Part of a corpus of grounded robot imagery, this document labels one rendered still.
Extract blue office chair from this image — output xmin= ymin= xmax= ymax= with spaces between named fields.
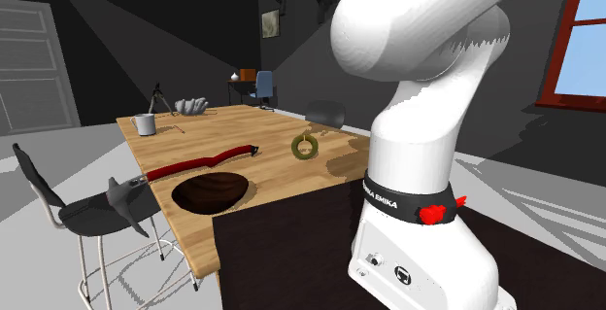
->
xmin=249 ymin=70 xmax=277 ymax=113

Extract dark desk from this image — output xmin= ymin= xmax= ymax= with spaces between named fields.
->
xmin=226 ymin=68 xmax=259 ymax=107

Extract grey chair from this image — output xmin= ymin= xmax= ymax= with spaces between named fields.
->
xmin=304 ymin=99 xmax=348 ymax=130

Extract wooden table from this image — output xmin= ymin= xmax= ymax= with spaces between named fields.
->
xmin=116 ymin=104 xmax=371 ymax=280

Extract grey shell-shaped object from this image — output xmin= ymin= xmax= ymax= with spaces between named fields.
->
xmin=174 ymin=96 xmax=210 ymax=117

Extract black tripod-shaped object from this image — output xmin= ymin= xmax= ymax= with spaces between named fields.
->
xmin=148 ymin=81 xmax=175 ymax=115

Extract white mug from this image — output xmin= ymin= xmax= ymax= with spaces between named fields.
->
xmin=129 ymin=113 xmax=157 ymax=137

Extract dark brown bowl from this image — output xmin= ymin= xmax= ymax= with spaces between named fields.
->
xmin=171 ymin=171 xmax=251 ymax=216

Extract dark robot stand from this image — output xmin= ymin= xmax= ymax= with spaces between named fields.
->
xmin=211 ymin=176 xmax=606 ymax=310

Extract red-framed window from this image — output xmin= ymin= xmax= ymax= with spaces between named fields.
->
xmin=534 ymin=0 xmax=606 ymax=114

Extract grey panelled door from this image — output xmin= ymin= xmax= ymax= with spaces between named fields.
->
xmin=0 ymin=0 xmax=83 ymax=138

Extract black chair with metal legs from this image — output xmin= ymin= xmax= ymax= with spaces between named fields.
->
xmin=11 ymin=142 xmax=200 ymax=310

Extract framed wall picture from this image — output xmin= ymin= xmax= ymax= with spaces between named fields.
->
xmin=260 ymin=9 xmax=282 ymax=40

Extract olive green ring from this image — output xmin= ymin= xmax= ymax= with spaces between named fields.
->
xmin=290 ymin=132 xmax=320 ymax=161

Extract red-handled grey axe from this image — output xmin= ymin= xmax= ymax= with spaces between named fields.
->
xmin=105 ymin=144 xmax=261 ymax=240

